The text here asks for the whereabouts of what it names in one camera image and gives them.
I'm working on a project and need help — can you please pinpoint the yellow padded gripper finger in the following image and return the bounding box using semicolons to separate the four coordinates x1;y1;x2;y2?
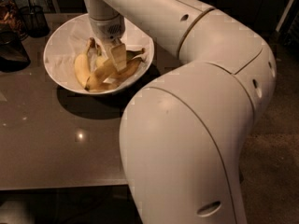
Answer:
106;43;126;72

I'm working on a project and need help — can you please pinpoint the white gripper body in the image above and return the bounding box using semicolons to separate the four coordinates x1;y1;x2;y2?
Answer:
89;15;125;42

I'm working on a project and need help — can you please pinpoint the jar with brown contents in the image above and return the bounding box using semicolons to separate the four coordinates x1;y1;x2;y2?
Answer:
0;0;27;39

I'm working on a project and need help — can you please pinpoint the dark glass container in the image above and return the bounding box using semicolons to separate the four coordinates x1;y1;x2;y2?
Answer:
0;31;31;72

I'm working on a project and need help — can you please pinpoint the long banana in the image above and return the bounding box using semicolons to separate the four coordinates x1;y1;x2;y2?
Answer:
85;48;145;92

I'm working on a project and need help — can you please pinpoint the white paper bowl liner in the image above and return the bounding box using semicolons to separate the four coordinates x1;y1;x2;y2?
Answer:
45;16;151;91

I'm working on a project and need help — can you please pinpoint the black mesh pen cup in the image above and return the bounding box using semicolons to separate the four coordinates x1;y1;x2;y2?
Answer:
20;0;50;38

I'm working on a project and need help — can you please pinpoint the white bowl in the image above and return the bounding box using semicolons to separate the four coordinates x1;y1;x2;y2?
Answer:
42;12;155;96

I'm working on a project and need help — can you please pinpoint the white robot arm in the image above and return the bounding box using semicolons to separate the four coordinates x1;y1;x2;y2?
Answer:
84;0;277;224

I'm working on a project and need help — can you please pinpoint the right small banana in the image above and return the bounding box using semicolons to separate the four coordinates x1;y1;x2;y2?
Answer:
110;57;143;78

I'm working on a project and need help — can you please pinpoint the left curved banana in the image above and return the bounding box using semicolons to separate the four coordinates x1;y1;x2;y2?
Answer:
74;37;107;90

